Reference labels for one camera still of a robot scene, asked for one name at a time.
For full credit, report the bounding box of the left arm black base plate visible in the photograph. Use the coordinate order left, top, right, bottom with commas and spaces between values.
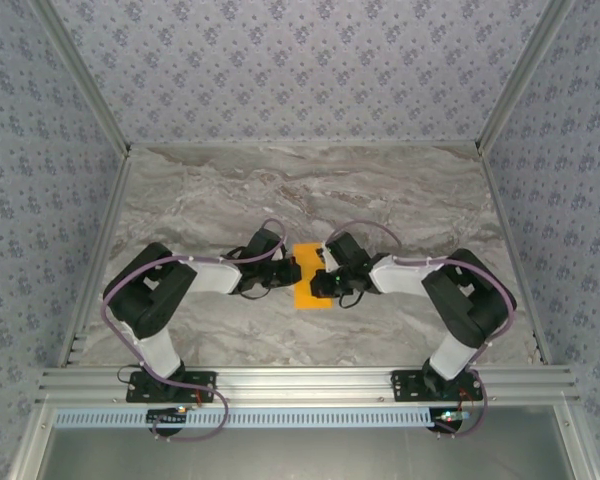
125, 370, 218, 404

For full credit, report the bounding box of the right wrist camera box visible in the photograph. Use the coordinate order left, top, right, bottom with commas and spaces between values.
316, 243, 339, 272

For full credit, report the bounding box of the orange square paper sheet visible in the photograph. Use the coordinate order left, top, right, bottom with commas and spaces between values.
293, 242, 334, 312

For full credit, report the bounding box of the aluminium mounting rail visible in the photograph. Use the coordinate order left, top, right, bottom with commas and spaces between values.
35, 366, 580, 405

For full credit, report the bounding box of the aluminium table side rail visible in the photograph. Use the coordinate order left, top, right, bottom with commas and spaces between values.
474, 142, 552, 365
59, 149, 134, 369

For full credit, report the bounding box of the white slotted cable duct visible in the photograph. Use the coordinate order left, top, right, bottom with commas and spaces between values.
54, 407, 434, 430

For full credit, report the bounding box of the aluminium frame post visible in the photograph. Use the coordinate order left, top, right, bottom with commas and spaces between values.
473, 0, 577, 151
29, 0, 133, 157

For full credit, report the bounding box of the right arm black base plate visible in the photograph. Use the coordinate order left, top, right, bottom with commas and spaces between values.
389, 369, 484, 404

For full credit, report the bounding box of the small circuit board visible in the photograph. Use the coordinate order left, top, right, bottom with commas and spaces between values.
431, 408, 469, 425
146, 406, 189, 427

